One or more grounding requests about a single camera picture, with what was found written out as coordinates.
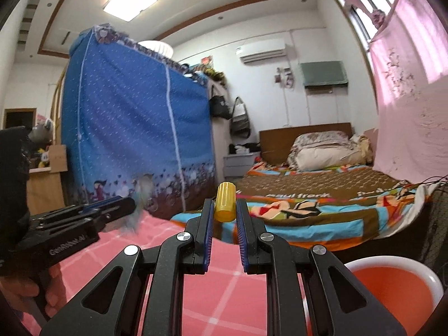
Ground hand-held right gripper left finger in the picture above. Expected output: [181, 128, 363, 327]
[40, 198, 215, 336]

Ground blue dotted fabric wardrobe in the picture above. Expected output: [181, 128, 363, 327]
[61, 24, 218, 220]

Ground grey cloth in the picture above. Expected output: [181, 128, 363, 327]
[121, 173, 155, 236]

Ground small wall ornaments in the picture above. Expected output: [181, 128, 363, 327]
[274, 66, 295, 89]

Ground white nightstand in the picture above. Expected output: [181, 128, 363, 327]
[223, 153, 262, 180]

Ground pink checked bedsheet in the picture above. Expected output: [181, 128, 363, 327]
[14, 213, 309, 336]

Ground dark wooden door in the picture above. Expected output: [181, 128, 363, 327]
[3, 108, 38, 131]

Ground wooden arched frame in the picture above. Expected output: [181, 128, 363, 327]
[52, 66, 71, 148]

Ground pink floral hanging sheet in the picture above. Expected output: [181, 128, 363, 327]
[367, 0, 448, 187]

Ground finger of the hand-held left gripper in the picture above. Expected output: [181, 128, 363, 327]
[31, 196, 125, 226]
[35, 198, 136, 239]

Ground colourful patterned quilt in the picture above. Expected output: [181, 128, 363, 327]
[171, 163, 442, 253]

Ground white air conditioner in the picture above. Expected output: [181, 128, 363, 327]
[236, 39, 286, 64]

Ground decorations atop wardrobe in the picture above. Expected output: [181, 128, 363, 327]
[182, 55, 229, 85]

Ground person's left hand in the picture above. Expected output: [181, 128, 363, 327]
[0, 263, 67, 318]

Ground black shoulder bag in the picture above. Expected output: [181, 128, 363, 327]
[209, 94, 232, 120]

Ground orange bucket with white rim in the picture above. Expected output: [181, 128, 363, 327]
[343, 256, 445, 336]

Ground black mesh basket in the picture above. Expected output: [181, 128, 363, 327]
[418, 178, 448, 271]

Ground black clutter on nightstand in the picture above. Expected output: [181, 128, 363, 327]
[228, 142, 262, 155]

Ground yellow plastic cylinder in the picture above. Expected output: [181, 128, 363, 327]
[214, 181, 238, 223]

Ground grey-green covered wall box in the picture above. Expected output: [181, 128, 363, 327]
[299, 60, 349, 90]

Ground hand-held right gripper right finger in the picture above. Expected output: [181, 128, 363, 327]
[236, 198, 408, 336]

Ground grey plush toy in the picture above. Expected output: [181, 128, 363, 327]
[28, 117, 57, 146]

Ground folded floral duvet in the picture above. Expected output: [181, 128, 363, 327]
[287, 130, 374, 173]

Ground wooden cabinet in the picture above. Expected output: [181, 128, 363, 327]
[26, 145, 68, 216]

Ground brown wooden headboard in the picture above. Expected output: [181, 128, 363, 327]
[259, 122, 353, 166]

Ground barred window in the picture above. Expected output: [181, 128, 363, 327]
[336, 0, 404, 43]

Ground grey tote bag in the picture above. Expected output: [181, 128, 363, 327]
[230, 96, 251, 139]

